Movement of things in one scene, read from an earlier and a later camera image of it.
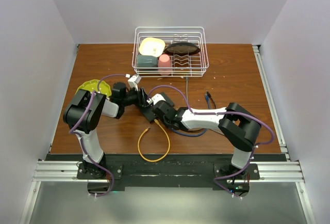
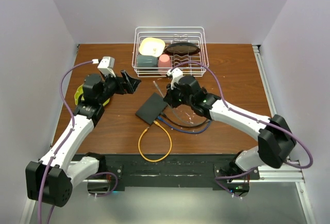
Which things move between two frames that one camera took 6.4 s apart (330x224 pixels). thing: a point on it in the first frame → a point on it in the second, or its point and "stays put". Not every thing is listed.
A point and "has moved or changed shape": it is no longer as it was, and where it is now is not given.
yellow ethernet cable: (168, 140) stays put
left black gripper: (142, 96) → (123, 87)
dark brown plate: (182, 48) stays put
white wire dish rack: (170, 51) stays put
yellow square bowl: (151, 46) stays put
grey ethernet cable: (186, 79) has moved or changed shape
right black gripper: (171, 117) → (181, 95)
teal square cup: (147, 61) stays put
